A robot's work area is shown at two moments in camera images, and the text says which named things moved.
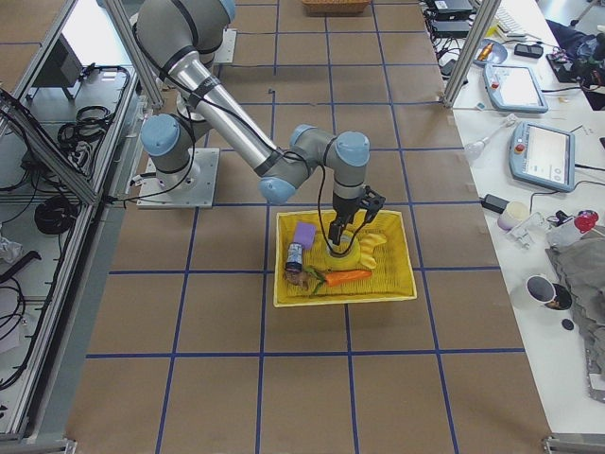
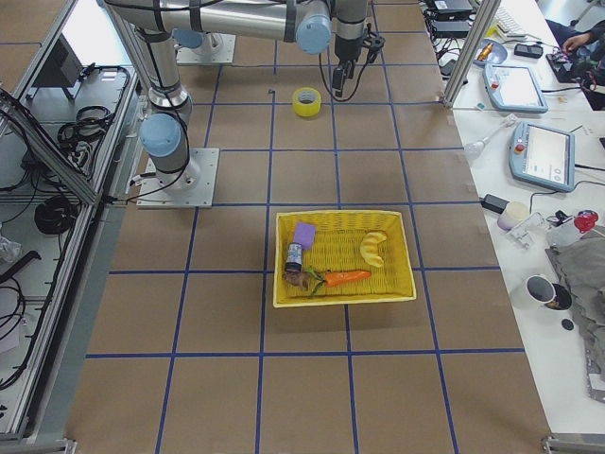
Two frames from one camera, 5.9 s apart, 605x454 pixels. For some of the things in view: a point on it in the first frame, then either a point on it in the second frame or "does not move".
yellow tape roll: (345, 255) to (306, 102)
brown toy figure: (300, 278) does not move
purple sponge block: (304, 234) does not move
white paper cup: (514, 213) does not move
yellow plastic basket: (372, 263) does not move
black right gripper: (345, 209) to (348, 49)
